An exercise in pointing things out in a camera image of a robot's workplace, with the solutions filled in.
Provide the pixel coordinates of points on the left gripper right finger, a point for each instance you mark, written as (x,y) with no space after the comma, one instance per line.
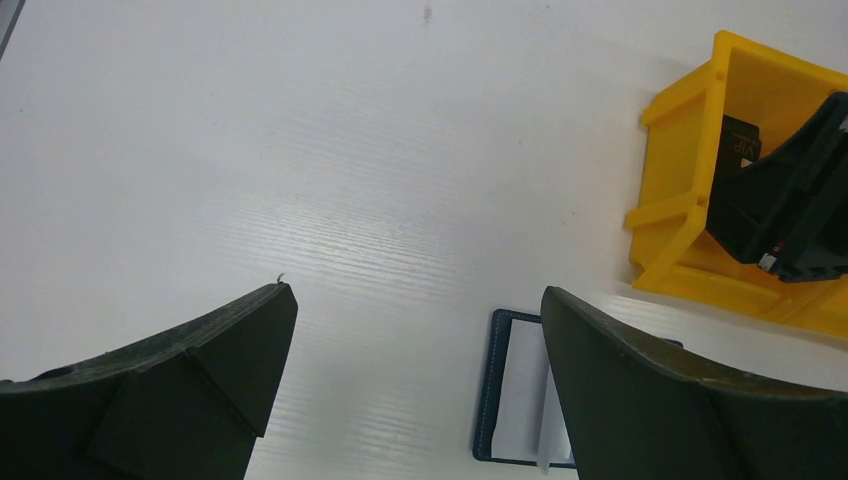
(773,429)

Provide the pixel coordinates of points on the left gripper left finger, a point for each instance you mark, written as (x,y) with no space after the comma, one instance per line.
(187,403)

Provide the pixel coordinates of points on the blue leather card holder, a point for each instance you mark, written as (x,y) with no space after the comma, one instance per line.
(517,391)

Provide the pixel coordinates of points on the orange three-compartment bin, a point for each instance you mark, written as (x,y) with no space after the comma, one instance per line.
(760,85)

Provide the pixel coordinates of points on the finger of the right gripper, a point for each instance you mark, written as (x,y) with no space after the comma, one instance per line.
(787,213)

